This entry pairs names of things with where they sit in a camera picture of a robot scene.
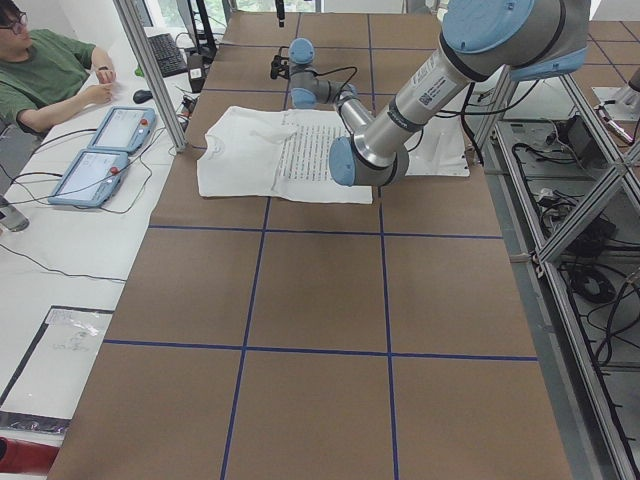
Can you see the white printed t-shirt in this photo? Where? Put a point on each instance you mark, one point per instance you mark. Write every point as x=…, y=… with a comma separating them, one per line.
x=278, y=154

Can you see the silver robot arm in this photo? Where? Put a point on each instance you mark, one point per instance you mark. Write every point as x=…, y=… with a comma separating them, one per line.
x=537, y=39

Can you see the upper blue teach pendant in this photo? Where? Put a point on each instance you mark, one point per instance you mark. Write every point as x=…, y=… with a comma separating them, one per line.
x=124, y=129

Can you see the blue teach pendant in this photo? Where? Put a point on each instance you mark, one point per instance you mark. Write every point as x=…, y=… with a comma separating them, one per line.
x=91, y=179
x=124, y=129

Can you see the black computer mouse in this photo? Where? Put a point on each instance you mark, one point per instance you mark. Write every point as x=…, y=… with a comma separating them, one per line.
x=142, y=96

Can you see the lower blue teach pendant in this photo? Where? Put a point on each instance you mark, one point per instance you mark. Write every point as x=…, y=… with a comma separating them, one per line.
x=91, y=179

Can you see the black keyboard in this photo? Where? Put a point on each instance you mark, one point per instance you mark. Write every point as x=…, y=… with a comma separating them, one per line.
x=167, y=54

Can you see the white paper sheet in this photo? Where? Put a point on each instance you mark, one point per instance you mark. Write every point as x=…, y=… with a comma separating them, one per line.
x=53, y=371

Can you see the person in green shirt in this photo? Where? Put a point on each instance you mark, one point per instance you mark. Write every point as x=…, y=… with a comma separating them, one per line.
x=47, y=78

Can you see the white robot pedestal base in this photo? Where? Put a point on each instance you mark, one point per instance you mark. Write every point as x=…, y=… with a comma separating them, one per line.
x=438, y=152

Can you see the aluminium side frame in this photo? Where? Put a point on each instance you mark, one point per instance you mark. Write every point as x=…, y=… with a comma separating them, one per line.
x=564, y=153

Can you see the aluminium frame post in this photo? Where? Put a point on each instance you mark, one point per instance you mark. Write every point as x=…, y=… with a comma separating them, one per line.
x=141, y=48

